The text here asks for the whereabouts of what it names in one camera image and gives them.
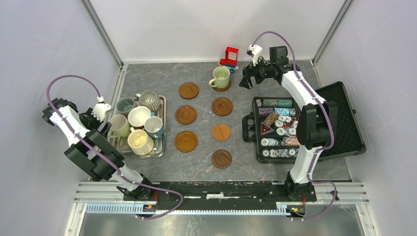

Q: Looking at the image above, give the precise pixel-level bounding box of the blue white mug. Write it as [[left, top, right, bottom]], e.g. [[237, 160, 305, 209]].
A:
[[144, 116, 164, 138]]

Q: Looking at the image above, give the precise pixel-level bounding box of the grey ribbed mug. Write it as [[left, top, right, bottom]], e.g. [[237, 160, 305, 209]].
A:
[[135, 90, 161, 112]]

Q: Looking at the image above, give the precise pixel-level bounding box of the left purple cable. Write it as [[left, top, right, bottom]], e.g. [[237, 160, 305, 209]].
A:
[[46, 75, 185, 220]]

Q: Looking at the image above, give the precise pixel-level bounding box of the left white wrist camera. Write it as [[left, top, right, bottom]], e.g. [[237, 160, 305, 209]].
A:
[[91, 96, 112, 122]]

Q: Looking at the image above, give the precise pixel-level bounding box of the black poker chip case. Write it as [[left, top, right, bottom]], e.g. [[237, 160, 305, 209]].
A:
[[242, 82, 366, 164]]

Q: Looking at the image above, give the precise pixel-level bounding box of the brown wooden coaster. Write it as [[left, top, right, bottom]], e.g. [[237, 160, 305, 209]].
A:
[[211, 97, 233, 116], [179, 82, 200, 99], [212, 80, 232, 92], [175, 131, 198, 152], [175, 105, 197, 125]]

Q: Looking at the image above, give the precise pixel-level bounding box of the grey-green mug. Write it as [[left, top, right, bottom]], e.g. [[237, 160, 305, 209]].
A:
[[116, 97, 137, 117]]

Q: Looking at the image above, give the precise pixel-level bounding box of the metal tray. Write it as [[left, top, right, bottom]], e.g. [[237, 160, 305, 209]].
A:
[[111, 94, 167, 160]]

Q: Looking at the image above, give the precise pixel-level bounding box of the dark wooden coaster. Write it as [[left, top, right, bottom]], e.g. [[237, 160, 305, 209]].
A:
[[212, 149, 232, 169]]

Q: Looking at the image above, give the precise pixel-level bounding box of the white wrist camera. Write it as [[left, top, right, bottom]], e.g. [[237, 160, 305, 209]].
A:
[[246, 44, 263, 66], [91, 96, 112, 122]]

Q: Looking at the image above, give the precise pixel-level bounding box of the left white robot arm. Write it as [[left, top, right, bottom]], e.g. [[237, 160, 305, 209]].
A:
[[42, 96, 155, 201]]

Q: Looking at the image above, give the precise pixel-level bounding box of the purple cable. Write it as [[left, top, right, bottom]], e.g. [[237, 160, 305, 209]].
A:
[[46, 75, 185, 220], [251, 30, 338, 222]]

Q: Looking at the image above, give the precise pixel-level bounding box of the light green mug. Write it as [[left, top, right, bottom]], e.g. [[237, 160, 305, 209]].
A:
[[109, 115, 131, 137]]

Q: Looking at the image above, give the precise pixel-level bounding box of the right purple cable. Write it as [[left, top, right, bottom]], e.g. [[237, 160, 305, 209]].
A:
[[251, 30, 338, 222]]

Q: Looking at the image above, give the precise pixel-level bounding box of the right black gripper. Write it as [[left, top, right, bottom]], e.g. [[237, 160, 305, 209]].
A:
[[239, 54, 274, 89]]

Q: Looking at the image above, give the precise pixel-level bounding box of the white bowl mug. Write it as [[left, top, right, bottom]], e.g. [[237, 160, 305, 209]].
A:
[[127, 106, 152, 127]]

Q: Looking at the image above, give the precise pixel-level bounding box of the red toy truck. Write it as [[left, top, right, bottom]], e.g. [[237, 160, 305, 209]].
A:
[[218, 47, 238, 74]]

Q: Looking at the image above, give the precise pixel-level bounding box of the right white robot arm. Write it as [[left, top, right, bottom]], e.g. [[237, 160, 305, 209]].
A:
[[239, 44, 337, 201]]

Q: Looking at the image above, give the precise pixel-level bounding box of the light wooden coaster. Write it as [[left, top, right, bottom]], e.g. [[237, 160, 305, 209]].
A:
[[211, 123, 231, 141]]

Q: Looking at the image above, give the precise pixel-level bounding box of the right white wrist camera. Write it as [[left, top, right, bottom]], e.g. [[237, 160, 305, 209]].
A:
[[246, 44, 263, 66]]

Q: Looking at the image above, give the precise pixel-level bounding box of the cream ribbed mug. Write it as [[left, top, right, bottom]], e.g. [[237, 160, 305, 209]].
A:
[[127, 127, 154, 156]]

